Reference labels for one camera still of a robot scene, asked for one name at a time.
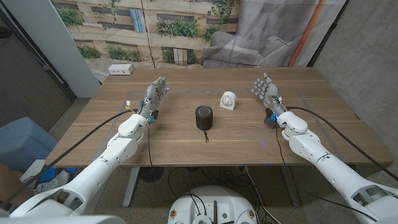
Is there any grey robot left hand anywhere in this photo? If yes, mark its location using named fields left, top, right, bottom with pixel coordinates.
left=138, top=77, right=170, bottom=121

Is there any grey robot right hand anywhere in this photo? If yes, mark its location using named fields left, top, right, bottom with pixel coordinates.
left=251, top=72, right=287, bottom=117

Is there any black cylindrical speaker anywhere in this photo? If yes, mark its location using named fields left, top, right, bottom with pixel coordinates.
left=195, top=105, right=214, bottom=143

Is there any white kitchen timer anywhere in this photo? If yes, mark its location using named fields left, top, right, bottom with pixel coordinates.
left=220, top=91, right=238, bottom=111

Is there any white power strip box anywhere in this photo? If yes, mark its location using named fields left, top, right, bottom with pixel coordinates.
left=108, top=63, right=134, bottom=76

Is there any printed building backdrop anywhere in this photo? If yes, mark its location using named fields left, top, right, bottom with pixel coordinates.
left=51, top=0, right=348, bottom=82

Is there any grey table leg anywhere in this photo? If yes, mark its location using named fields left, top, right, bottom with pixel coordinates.
left=123, top=167, right=141, bottom=208
left=281, top=164, right=301, bottom=208

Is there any blue fabric item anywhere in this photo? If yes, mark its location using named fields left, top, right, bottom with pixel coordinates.
left=39, top=167, right=77, bottom=184

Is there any white partition panel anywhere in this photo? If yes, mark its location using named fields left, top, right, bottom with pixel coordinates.
left=1, top=0, right=102, bottom=99

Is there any white robot torso base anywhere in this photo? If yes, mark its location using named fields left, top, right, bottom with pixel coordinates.
left=167, top=185, right=258, bottom=224

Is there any grey sneaker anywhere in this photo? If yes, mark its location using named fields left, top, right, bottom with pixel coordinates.
left=32, top=170, right=71, bottom=195

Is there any blue plastic bin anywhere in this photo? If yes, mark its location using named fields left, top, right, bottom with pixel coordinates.
left=0, top=116, right=58, bottom=174

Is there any white robot chest edge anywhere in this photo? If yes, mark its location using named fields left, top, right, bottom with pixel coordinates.
left=0, top=214, right=127, bottom=224

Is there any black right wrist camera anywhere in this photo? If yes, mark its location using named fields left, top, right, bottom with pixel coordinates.
left=264, top=108, right=278, bottom=129

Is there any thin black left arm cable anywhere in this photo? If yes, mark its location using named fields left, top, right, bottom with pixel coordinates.
left=147, top=121, right=155, bottom=169

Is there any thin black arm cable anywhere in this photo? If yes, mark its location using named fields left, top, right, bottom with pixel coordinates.
left=275, top=126, right=379, bottom=222
left=147, top=121, right=155, bottom=169

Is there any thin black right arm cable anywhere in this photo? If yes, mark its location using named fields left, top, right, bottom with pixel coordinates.
left=275, top=126, right=379, bottom=222

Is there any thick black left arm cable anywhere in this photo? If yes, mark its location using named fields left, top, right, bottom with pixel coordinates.
left=0, top=108, right=135, bottom=208

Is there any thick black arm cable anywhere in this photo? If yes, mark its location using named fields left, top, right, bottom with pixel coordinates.
left=0, top=108, right=135, bottom=208
left=286, top=106, right=398, bottom=182

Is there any white floor cable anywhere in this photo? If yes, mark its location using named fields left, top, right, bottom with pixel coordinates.
left=244, top=166, right=282, bottom=224

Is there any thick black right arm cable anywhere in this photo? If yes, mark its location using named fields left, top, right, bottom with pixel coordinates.
left=286, top=106, right=398, bottom=182

